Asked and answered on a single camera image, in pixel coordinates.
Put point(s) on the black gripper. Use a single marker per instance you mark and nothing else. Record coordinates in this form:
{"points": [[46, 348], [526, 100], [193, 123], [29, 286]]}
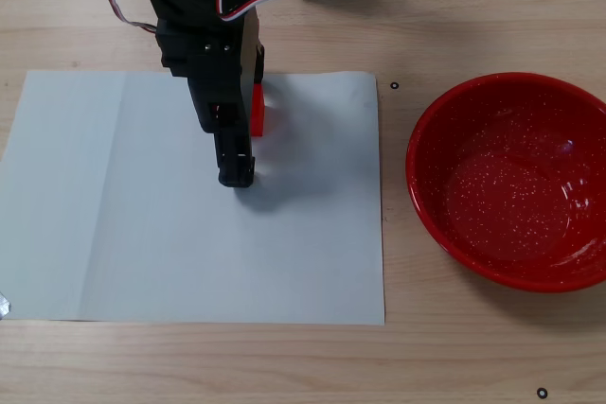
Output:
{"points": [[219, 108]]}

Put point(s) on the red cube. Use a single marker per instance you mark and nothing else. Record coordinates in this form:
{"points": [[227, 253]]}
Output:
{"points": [[258, 110]]}

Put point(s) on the red speckled bowl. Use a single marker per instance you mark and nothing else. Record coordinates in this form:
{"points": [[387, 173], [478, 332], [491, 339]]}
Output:
{"points": [[506, 186]]}

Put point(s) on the white paper sheet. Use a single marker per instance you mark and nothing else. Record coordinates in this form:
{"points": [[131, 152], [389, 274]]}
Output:
{"points": [[142, 233]]}

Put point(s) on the grey tape piece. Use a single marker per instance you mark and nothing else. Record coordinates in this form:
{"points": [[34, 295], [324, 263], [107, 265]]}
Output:
{"points": [[4, 305]]}

